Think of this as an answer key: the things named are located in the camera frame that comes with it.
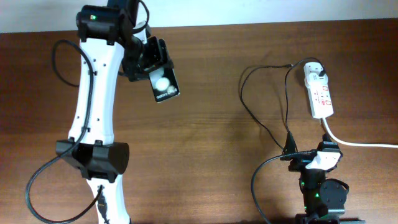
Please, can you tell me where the black smartphone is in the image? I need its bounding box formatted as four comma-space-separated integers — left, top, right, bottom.
149, 68, 180, 103

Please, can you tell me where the black USB charging cable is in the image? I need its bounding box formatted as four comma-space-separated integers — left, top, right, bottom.
238, 57, 326, 150

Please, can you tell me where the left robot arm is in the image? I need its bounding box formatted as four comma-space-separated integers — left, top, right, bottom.
56, 1, 180, 223

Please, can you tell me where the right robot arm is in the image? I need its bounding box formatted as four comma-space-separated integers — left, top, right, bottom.
281, 133, 349, 223

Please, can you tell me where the white USB charger plug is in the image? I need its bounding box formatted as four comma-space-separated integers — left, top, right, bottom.
303, 62, 328, 88

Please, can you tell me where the white power strip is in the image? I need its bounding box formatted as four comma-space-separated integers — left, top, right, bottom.
307, 83, 333, 119

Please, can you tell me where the white power strip cord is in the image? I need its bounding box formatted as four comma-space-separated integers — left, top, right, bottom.
320, 117, 398, 149

